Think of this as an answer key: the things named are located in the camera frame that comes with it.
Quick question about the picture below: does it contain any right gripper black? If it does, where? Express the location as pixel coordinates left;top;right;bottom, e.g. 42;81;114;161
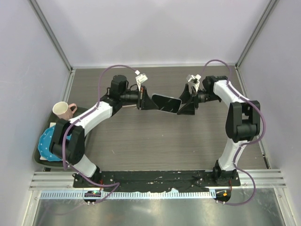
174;83;221;115

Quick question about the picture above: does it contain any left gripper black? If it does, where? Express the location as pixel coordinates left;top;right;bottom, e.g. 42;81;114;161
120;86;158;111

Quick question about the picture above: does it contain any black smartphone gold edge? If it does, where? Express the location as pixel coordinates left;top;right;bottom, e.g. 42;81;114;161
151;94;182;114

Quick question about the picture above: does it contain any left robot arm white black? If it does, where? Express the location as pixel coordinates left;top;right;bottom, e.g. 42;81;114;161
49;73;158;188

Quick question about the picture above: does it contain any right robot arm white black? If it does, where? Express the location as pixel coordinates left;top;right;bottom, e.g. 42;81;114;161
177;74;261;186

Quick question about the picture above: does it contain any pink mug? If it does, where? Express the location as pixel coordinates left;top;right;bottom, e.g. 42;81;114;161
52;101;78;120

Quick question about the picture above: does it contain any dark green tray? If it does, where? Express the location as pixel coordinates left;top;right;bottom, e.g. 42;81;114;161
32;107;88;170

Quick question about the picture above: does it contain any white square plate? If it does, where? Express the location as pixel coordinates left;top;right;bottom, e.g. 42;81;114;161
40;121;58;161

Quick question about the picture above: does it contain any blue dotted plate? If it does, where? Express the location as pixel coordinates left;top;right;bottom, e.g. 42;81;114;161
38;126;62;162

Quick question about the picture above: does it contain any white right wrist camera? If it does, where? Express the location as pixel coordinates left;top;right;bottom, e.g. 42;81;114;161
186;74;201;93

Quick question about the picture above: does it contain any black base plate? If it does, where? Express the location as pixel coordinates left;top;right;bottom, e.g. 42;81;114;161
72;169;241;191

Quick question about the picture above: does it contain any aluminium front rail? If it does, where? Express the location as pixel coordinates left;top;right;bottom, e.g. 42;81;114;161
29;169;286;190

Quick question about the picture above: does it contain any slotted cable duct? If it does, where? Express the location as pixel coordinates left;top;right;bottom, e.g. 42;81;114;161
40;189;216;200

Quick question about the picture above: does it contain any right aluminium corner post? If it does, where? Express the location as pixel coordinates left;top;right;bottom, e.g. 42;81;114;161
235;0;279;69

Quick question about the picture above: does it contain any aluminium corner post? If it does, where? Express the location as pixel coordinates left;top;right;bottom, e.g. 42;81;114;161
235;0;279;69
28;0;73;72

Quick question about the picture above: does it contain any left aluminium corner post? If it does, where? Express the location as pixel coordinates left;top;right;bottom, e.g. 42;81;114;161
28;0;73;72

